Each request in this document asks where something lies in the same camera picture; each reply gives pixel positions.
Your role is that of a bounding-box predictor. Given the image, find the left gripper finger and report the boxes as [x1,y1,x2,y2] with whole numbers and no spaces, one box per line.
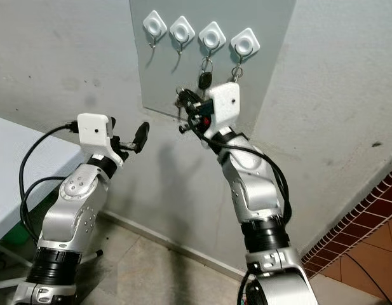
[133,121,151,153]

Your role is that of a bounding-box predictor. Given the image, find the black car key fob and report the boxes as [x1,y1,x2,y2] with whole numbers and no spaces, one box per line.
[198,58,213,91]

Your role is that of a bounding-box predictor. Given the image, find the white folding table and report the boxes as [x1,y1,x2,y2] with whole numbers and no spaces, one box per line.
[0,115,45,290]

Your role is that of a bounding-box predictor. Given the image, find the green plastic pot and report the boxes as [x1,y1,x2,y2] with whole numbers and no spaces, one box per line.
[2,222,32,247]

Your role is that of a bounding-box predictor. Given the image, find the grey wall board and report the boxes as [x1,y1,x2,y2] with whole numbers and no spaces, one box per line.
[129,0,297,131]

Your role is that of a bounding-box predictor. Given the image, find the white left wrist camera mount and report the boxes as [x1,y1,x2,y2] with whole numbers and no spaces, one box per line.
[77,112,124,167]

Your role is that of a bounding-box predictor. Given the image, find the silver hung key ring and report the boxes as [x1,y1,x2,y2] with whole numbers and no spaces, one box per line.
[231,62,246,83]

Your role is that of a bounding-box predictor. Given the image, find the white square wall hook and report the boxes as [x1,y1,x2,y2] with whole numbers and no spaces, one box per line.
[142,10,168,50]
[198,21,227,62]
[230,27,261,67]
[169,15,196,56]

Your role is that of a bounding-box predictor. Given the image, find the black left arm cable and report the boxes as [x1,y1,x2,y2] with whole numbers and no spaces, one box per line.
[18,123,81,242]

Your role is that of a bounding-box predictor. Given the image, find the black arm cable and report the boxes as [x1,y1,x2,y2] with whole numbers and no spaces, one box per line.
[18,123,81,242]
[205,130,293,223]

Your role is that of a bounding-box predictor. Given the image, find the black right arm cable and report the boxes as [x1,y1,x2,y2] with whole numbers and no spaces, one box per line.
[205,130,293,223]

